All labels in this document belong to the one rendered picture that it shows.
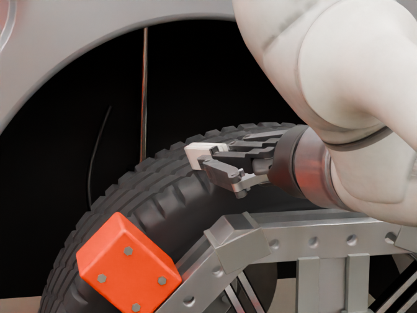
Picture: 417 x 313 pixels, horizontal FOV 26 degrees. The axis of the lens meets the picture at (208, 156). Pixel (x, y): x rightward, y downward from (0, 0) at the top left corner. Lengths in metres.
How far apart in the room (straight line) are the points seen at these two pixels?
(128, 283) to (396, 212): 0.32
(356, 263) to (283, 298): 2.86
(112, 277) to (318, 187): 0.25
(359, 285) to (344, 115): 0.38
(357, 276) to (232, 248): 0.15
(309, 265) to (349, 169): 0.25
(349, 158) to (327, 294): 0.30
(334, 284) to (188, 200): 0.19
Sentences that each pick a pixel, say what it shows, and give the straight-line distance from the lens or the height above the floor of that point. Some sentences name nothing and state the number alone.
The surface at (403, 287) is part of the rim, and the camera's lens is 1.18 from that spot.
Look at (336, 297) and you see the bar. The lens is 1.04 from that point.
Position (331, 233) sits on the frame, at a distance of 1.00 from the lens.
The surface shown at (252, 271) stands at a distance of 1.63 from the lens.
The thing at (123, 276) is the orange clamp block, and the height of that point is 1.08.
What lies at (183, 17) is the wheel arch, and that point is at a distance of 1.41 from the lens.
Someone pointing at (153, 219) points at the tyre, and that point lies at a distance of 1.04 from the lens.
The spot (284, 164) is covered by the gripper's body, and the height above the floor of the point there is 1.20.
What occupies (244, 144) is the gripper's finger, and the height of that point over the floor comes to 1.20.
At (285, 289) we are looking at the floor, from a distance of 3.98.
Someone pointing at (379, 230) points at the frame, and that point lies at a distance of 1.02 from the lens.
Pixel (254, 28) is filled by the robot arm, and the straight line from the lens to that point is 0.69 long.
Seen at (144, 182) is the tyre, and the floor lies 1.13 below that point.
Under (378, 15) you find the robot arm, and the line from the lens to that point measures 0.67.
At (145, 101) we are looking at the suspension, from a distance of 1.69.
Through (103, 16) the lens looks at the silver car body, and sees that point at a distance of 1.39.
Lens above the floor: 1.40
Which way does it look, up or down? 12 degrees down
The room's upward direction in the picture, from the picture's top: straight up
